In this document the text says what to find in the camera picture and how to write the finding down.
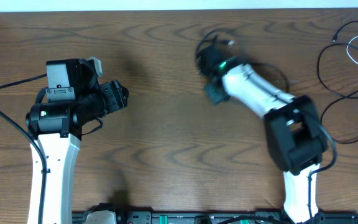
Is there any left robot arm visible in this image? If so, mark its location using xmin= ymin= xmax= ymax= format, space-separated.
xmin=26 ymin=57 xmax=129 ymax=223

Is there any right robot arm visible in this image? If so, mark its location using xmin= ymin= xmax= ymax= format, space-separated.
xmin=195 ymin=45 xmax=328 ymax=223

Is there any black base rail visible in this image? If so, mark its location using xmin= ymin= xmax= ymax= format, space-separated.
xmin=71 ymin=203 xmax=358 ymax=224

